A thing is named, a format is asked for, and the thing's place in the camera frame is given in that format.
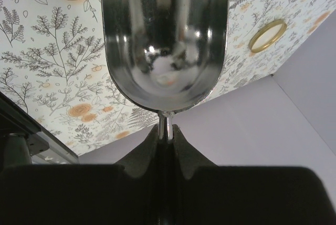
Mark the silver metal scoop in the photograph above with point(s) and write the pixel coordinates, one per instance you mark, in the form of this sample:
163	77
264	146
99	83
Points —
165	56

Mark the aluminium frame rail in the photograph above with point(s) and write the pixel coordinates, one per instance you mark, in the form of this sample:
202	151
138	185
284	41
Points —
43	146

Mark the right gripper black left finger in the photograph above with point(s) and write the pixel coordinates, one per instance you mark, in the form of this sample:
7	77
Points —
119	193

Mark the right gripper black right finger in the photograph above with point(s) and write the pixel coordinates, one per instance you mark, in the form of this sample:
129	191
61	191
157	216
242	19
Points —
212	194

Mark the round wooden jar lid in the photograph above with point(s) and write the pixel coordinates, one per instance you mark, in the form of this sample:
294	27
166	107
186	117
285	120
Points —
267	36

